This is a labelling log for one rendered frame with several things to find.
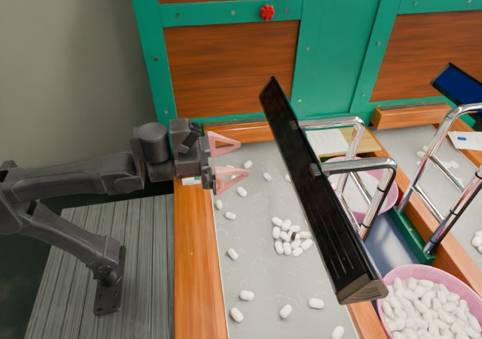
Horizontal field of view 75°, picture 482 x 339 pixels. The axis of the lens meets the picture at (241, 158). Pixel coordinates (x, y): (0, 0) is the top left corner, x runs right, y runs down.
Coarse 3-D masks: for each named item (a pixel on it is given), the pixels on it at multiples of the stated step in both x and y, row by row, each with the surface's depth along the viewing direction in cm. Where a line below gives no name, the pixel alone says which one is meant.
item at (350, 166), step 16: (304, 128) 71; (352, 144) 78; (352, 160) 61; (368, 160) 61; (384, 160) 61; (352, 176) 80; (384, 176) 65; (368, 192) 75; (384, 192) 67; (368, 208) 74; (368, 224) 75
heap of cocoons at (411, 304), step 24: (408, 288) 83; (432, 288) 83; (384, 312) 77; (408, 312) 76; (432, 312) 77; (456, 312) 77; (408, 336) 73; (432, 336) 72; (456, 336) 73; (480, 336) 73
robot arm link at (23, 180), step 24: (0, 168) 61; (24, 168) 62; (48, 168) 62; (72, 168) 62; (96, 168) 62; (120, 168) 62; (0, 192) 58; (24, 192) 60; (48, 192) 62; (72, 192) 63; (96, 192) 63; (120, 192) 64; (0, 216) 61
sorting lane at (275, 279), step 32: (224, 160) 118; (256, 160) 118; (224, 192) 106; (256, 192) 106; (288, 192) 106; (224, 224) 96; (256, 224) 96; (224, 256) 88; (256, 256) 88; (288, 256) 88; (224, 288) 81; (256, 288) 81; (288, 288) 81; (320, 288) 81; (256, 320) 75; (288, 320) 75; (320, 320) 75
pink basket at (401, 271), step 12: (408, 264) 83; (420, 264) 83; (396, 276) 83; (408, 276) 84; (432, 276) 83; (444, 276) 81; (456, 288) 80; (468, 288) 78; (468, 300) 78; (480, 300) 76; (480, 312) 76; (384, 324) 72; (480, 324) 75
